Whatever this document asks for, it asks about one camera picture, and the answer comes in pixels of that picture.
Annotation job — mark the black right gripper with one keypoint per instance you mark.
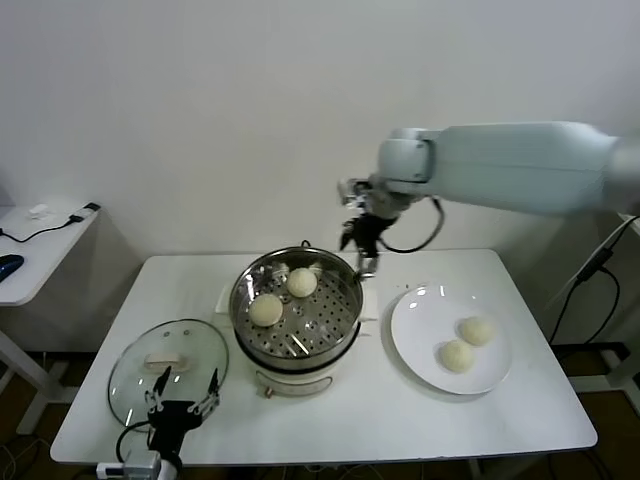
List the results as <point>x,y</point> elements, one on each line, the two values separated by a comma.
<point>370,234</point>

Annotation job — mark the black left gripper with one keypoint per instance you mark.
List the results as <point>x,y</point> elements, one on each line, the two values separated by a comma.
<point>172,422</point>

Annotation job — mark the round glass pot lid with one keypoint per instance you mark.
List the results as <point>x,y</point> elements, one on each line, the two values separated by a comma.
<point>200,345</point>

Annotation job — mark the white steamed baozi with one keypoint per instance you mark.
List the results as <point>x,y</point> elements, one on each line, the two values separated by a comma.
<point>477,331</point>
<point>456,356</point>
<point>301,282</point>
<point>266,309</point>

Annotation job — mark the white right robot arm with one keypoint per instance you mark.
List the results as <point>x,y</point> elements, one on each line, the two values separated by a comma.
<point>500,160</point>

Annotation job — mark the stainless steel steamer basket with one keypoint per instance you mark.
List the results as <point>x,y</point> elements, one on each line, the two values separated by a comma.
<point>345,295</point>

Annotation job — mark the white round plate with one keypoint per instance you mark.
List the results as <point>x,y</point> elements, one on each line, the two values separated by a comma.
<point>425,330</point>

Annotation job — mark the white side desk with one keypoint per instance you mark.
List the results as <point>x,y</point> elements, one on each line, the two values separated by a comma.
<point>40,260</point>

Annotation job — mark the black silver usb adapter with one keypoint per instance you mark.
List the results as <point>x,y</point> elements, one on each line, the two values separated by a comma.
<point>84,212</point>

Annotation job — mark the blue computer mouse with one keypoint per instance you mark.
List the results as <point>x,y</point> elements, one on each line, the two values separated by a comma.
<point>9,265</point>

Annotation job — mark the small white plastic object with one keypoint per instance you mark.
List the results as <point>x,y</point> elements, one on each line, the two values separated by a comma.
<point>41,212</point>

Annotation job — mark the white desk with legs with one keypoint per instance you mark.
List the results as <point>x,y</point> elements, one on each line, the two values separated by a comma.
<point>625,367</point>

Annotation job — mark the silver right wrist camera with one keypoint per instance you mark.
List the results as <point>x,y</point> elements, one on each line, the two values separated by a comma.
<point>352,192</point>

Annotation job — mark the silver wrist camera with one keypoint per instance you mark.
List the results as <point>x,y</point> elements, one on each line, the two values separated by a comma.
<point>352,192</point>
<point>132,467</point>

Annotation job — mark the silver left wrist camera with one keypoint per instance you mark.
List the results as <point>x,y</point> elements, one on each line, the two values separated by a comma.
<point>132,467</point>

